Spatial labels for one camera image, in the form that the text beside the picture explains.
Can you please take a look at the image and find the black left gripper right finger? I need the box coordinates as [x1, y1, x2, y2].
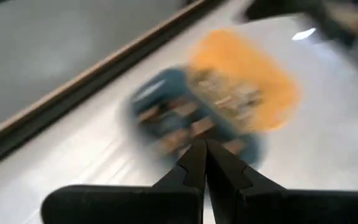
[206, 139, 358, 224]

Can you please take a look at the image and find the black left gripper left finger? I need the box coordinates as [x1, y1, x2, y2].
[41, 139, 208, 224]

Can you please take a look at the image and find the blue-grey plastic bin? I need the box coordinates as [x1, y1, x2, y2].
[124, 67, 264, 169]

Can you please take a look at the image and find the yellow plastic bin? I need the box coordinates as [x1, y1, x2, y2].
[186, 28, 301, 134]

